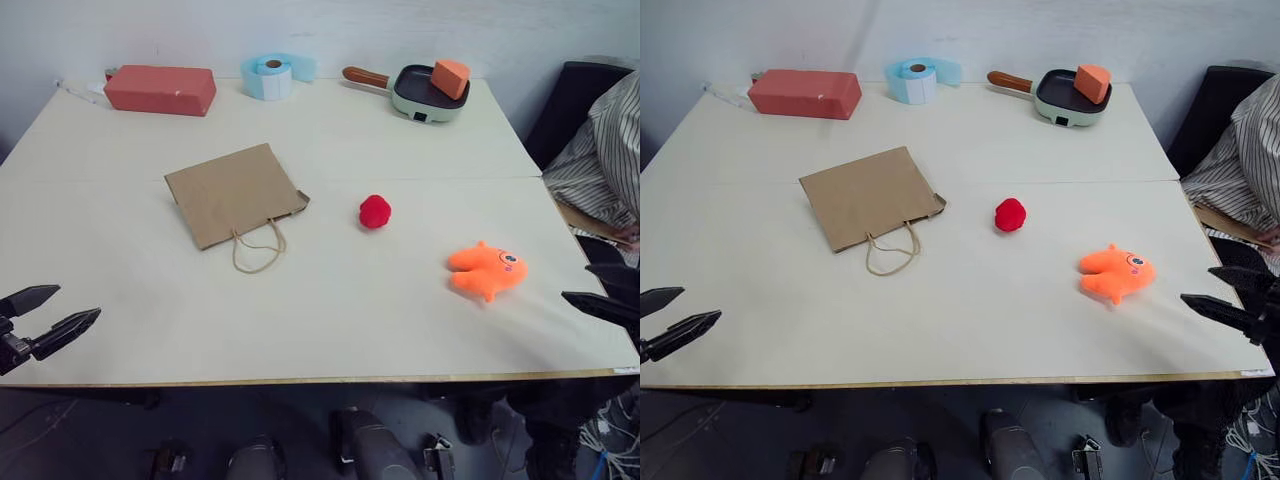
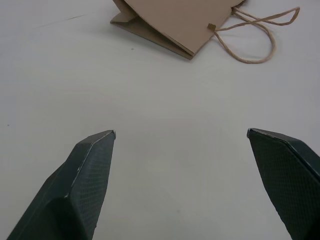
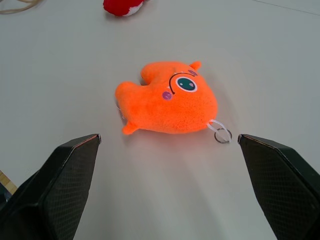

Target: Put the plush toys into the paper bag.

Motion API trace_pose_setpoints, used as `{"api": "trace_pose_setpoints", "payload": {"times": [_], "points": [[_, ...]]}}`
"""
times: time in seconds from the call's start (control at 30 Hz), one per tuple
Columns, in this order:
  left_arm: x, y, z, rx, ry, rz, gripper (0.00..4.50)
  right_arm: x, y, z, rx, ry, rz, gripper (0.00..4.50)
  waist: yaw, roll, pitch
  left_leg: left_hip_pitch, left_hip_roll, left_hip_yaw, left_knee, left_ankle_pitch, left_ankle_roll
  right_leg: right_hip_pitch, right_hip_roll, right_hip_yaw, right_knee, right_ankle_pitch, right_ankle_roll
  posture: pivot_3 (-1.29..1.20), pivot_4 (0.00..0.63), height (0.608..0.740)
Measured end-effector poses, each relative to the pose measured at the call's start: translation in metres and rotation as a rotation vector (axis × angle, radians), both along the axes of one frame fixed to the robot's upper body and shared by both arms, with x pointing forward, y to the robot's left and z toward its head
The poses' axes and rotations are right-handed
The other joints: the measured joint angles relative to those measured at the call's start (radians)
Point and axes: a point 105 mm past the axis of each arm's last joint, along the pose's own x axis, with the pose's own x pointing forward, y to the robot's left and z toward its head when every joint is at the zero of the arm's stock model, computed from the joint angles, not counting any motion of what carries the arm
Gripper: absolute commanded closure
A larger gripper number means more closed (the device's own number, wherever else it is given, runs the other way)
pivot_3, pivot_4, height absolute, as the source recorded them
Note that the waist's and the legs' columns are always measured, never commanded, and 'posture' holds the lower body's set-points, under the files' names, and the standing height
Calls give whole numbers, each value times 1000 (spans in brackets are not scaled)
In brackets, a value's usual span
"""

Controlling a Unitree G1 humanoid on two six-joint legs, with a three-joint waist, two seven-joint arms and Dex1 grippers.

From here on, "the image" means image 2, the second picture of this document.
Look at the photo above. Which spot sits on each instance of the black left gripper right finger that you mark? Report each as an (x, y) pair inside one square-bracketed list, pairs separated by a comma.
[(287, 175)]

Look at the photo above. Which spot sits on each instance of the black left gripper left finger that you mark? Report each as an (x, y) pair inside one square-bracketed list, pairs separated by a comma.
[(82, 182)]

